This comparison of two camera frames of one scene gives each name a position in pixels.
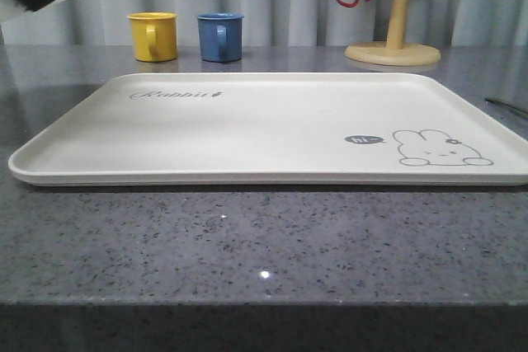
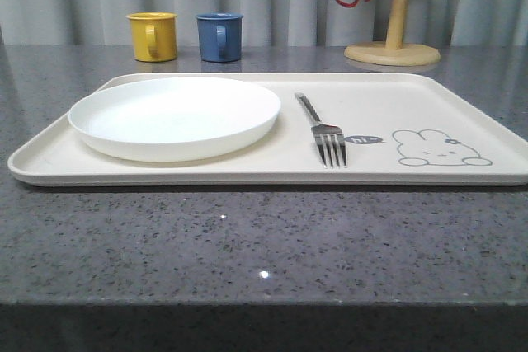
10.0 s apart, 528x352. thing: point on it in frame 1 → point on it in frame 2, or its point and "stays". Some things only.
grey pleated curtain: x=284 y=1 stays
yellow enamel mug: x=154 y=36 stays
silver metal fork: x=506 y=105 → x=326 y=136
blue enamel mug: x=221 y=36 stays
